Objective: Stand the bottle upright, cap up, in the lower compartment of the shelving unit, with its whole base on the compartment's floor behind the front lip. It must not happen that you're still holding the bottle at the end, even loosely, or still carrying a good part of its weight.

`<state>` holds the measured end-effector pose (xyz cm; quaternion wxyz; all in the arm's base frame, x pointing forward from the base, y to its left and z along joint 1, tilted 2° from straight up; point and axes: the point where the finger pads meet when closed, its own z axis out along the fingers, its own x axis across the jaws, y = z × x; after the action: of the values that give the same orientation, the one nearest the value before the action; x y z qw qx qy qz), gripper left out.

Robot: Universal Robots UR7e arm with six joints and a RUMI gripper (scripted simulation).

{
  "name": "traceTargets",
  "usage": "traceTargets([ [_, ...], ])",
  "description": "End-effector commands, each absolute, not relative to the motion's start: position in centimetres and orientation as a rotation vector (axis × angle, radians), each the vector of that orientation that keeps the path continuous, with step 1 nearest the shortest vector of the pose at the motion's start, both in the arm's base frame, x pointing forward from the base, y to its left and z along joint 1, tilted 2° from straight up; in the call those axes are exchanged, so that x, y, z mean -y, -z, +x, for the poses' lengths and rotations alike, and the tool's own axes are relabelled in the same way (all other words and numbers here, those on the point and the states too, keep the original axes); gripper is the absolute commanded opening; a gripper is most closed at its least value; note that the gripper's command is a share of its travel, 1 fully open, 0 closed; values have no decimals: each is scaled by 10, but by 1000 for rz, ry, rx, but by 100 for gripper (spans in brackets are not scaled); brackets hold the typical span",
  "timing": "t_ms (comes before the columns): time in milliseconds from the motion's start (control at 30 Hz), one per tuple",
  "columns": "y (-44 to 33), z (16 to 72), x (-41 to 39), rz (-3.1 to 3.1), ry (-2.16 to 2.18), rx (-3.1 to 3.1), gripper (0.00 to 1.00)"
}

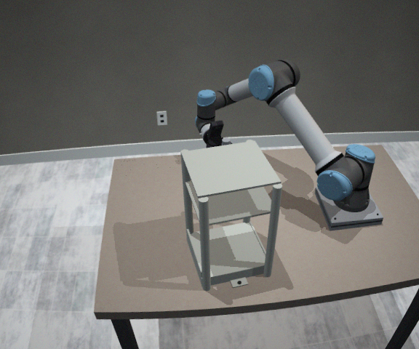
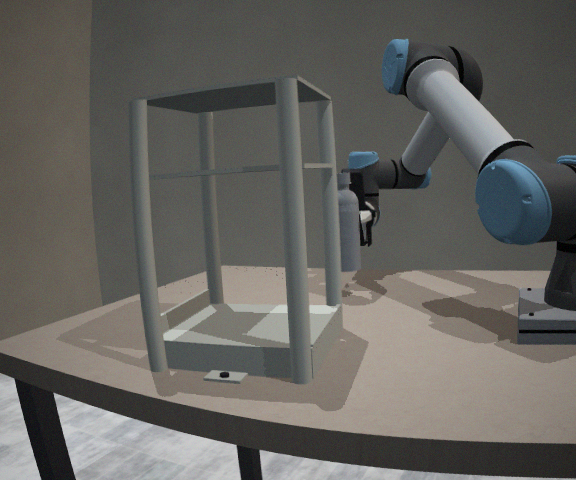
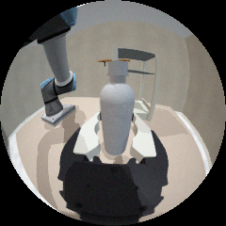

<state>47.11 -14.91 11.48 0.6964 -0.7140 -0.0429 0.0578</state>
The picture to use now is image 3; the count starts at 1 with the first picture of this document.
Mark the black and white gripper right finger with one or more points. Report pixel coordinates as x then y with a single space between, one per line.
147 148

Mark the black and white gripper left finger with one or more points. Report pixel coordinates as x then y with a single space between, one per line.
82 145

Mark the grey bottle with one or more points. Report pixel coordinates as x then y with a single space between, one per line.
117 101

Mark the grey shelving unit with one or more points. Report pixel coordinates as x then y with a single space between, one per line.
141 107

